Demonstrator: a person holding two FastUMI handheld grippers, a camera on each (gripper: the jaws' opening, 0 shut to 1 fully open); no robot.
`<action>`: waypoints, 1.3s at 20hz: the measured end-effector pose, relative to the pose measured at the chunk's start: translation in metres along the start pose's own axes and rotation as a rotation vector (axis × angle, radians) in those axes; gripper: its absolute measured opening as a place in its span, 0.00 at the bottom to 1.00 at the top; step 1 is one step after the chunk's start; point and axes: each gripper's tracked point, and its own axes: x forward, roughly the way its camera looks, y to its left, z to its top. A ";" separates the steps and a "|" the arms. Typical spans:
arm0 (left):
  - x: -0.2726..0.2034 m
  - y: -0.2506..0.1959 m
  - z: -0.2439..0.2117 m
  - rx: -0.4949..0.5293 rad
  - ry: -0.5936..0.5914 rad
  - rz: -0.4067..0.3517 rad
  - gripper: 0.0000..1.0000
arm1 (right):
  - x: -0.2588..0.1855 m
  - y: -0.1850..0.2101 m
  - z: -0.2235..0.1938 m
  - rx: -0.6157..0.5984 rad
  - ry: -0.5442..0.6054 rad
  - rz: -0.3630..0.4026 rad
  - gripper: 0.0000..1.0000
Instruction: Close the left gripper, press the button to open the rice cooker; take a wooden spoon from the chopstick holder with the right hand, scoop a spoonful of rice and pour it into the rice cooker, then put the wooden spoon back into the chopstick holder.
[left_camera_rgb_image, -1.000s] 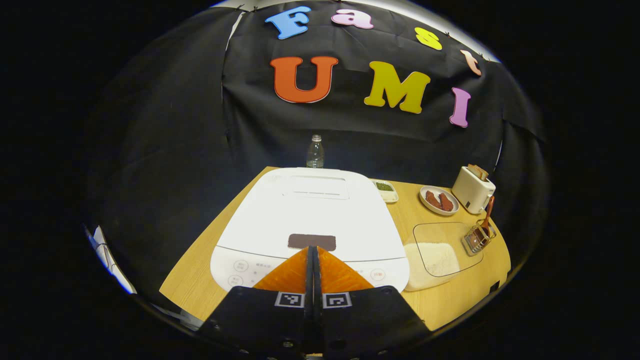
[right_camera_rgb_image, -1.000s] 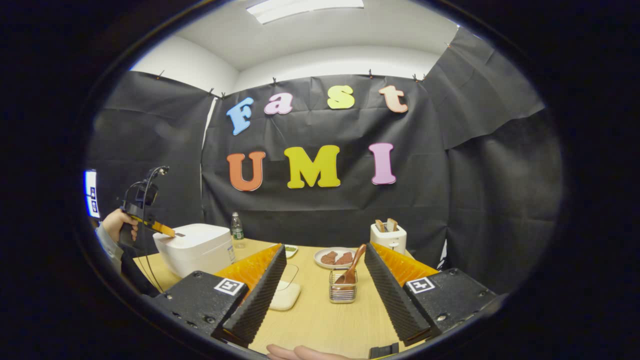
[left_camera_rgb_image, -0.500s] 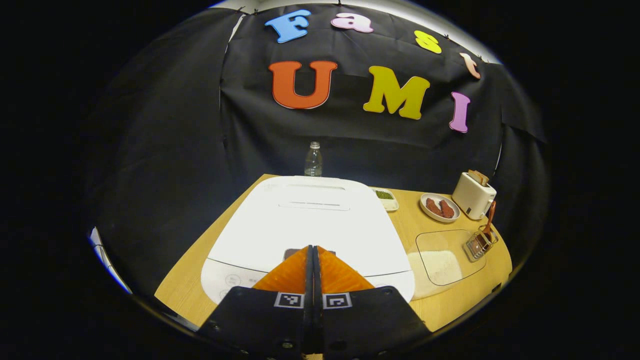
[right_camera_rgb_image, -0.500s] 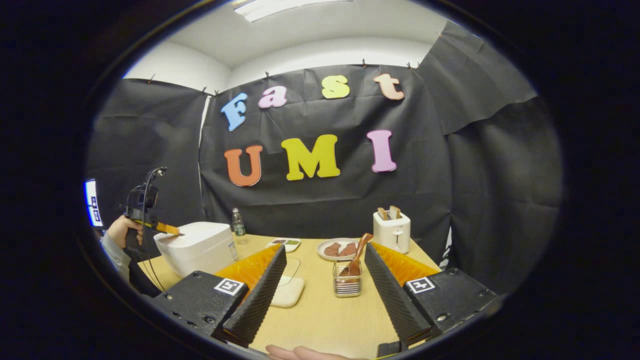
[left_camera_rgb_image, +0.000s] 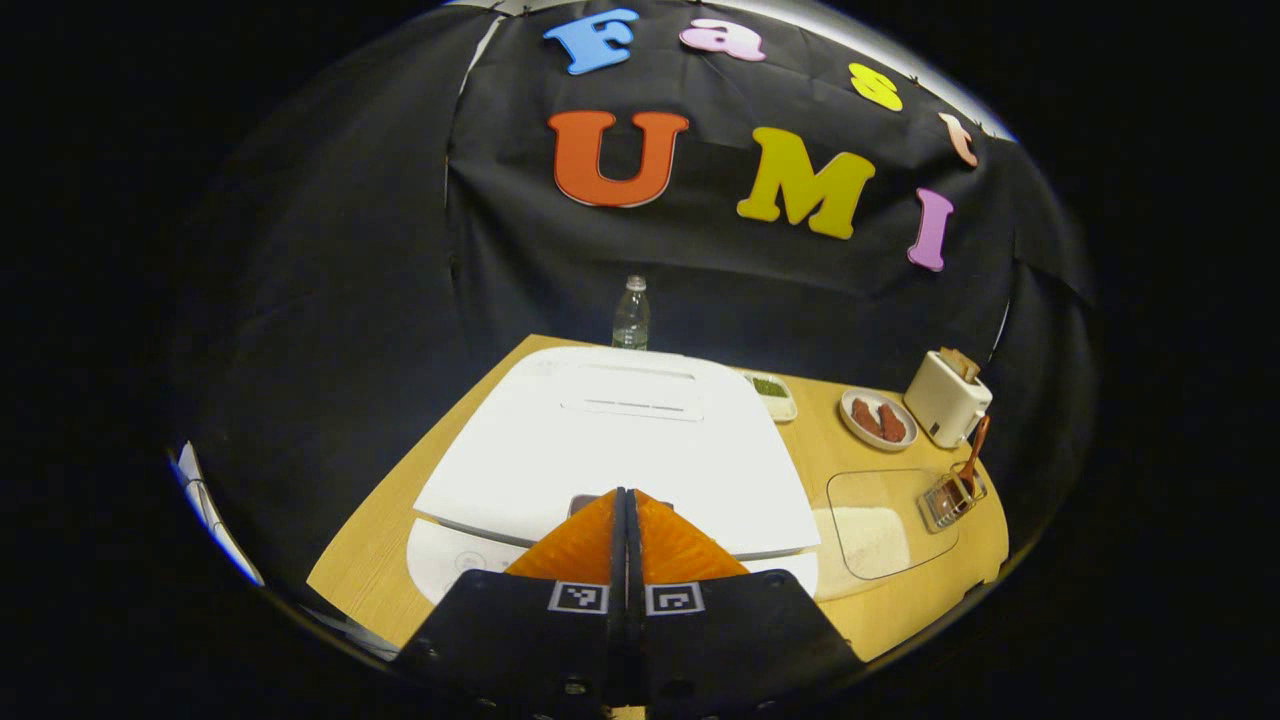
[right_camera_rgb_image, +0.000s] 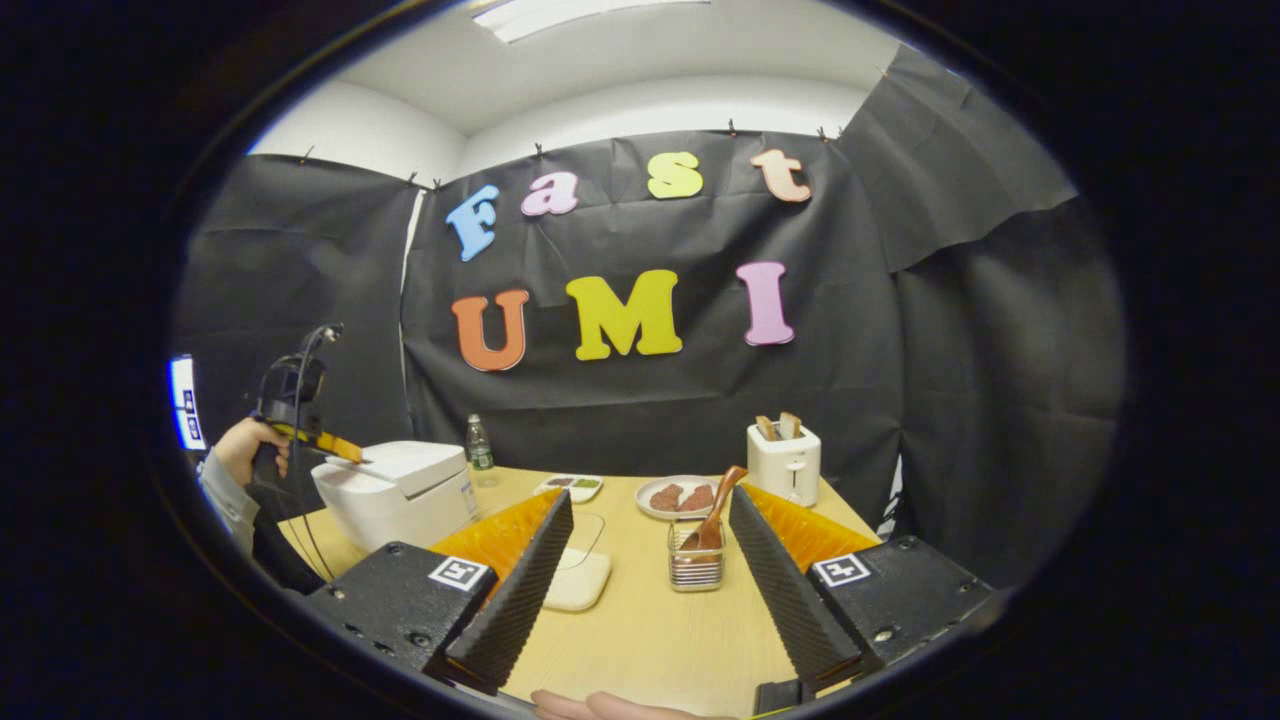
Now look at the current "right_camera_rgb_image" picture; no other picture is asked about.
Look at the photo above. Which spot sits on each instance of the toasted bread slice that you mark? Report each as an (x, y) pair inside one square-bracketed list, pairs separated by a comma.
[(790, 425), (767, 429)]

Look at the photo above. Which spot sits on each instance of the white rice cooker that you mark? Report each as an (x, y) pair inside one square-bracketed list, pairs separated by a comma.
[(400, 500)]

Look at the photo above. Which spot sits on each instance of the brown meat piece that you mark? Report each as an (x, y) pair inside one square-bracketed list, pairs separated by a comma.
[(666, 498), (697, 497)]

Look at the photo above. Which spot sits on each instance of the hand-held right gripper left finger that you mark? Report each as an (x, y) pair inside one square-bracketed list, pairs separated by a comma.
[(520, 600)]

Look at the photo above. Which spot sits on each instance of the brown wooden spoon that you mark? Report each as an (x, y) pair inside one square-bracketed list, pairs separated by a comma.
[(722, 500)]

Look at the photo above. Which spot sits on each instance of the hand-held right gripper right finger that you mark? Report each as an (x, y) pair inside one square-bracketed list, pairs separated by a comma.
[(790, 610)]

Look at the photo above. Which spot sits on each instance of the clear plastic water bottle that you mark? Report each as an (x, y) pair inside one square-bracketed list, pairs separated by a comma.
[(481, 455)]

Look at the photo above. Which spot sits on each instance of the black backdrop cloth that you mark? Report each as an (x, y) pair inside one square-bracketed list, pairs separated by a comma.
[(640, 400)]

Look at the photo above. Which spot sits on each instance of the white divided condiment dish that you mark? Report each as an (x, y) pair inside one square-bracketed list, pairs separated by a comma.
[(568, 489)]

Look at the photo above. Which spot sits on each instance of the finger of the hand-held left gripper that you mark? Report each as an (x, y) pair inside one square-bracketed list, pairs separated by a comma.
[(320, 442)]

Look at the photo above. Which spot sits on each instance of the white toaster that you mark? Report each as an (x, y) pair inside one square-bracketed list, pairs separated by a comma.
[(785, 470)]

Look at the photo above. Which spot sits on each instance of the white round plate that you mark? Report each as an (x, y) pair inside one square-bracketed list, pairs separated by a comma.
[(645, 505)]

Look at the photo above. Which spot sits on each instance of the long ceiling light panel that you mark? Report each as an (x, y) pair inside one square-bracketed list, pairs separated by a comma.
[(590, 15)]

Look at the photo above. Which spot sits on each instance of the white panel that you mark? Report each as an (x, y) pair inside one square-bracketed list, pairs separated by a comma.
[(187, 400)]

